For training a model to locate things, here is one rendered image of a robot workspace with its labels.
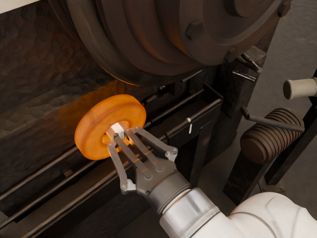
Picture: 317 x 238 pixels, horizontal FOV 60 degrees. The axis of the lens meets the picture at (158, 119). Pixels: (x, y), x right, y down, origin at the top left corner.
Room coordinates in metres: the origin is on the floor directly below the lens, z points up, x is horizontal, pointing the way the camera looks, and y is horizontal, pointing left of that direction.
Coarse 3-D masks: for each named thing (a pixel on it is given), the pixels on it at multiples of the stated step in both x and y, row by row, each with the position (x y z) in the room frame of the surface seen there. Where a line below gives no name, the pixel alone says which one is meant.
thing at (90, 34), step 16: (64, 0) 0.29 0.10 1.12; (80, 0) 0.30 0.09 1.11; (80, 16) 0.30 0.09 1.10; (96, 16) 0.31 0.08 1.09; (80, 32) 0.29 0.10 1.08; (96, 32) 0.31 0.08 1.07; (96, 48) 0.30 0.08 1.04; (112, 48) 0.32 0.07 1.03; (112, 64) 0.32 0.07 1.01; (128, 64) 0.33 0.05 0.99; (128, 80) 0.33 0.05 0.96; (144, 80) 0.35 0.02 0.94; (160, 80) 0.37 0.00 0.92; (176, 80) 0.40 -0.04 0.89
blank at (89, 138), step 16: (112, 96) 0.35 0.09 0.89; (128, 96) 0.37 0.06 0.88; (96, 112) 0.32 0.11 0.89; (112, 112) 0.32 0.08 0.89; (128, 112) 0.34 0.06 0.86; (144, 112) 0.37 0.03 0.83; (80, 128) 0.30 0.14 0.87; (96, 128) 0.30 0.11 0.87; (80, 144) 0.28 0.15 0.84; (96, 144) 0.29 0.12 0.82; (128, 144) 0.34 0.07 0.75
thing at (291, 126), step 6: (246, 114) 0.54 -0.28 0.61; (252, 120) 0.53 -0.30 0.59; (258, 120) 0.53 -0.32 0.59; (264, 120) 0.53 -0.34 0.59; (270, 120) 0.54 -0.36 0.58; (276, 126) 0.53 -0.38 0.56; (282, 126) 0.53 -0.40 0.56; (288, 126) 0.53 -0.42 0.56; (294, 126) 0.53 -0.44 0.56; (300, 126) 0.54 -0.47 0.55; (300, 132) 0.51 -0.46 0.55
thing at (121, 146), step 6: (114, 138) 0.29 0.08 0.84; (120, 138) 0.29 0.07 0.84; (120, 144) 0.28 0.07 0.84; (120, 150) 0.27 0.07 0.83; (126, 150) 0.27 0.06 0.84; (126, 156) 0.26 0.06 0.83; (132, 156) 0.25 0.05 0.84; (132, 162) 0.24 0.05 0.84; (138, 162) 0.24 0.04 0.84; (138, 168) 0.23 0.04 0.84; (144, 168) 0.23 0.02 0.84; (144, 174) 0.22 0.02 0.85; (150, 174) 0.22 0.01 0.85
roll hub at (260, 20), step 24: (168, 0) 0.30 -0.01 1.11; (192, 0) 0.29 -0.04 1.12; (216, 0) 0.33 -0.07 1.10; (240, 0) 0.33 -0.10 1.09; (264, 0) 0.37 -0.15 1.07; (288, 0) 0.43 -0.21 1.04; (168, 24) 0.30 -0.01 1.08; (216, 24) 0.34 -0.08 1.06; (240, 24) 0.37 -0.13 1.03; (264, 24) 0.40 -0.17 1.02; (192, 48) 0.30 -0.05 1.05; (216, 48) 0.33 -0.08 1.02; (240, 48) 0.37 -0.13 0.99
